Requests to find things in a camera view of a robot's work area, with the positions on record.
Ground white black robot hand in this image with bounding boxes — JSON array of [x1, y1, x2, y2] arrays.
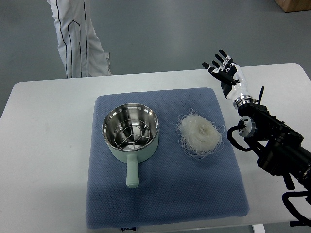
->
[[202, 50, 253, 109]]

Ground white vermicelli nest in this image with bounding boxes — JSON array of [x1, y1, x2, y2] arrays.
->
[[176, 108, 225, 160]]

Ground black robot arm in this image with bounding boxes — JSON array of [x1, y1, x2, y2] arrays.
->
[[227, 94, 311, 227]]

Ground mint green steel pot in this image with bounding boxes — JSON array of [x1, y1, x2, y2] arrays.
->
[[102, 103, 159, 188]]

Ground cardboard box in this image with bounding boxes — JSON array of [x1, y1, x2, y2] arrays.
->
[[275, 0, 311, 13]]

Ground blue quilted mat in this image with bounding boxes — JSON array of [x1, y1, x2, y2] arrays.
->
[[86, 88, 249, 229]]

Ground white table leg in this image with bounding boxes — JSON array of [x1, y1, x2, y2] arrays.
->
[[252, 224, 266, 233]]

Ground person in white trousers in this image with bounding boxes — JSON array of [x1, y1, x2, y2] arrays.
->
[[47, 0, 112, 78]]

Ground wire steamer rack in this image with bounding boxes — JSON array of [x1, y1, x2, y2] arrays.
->
[[113, 120, 150, 150]]

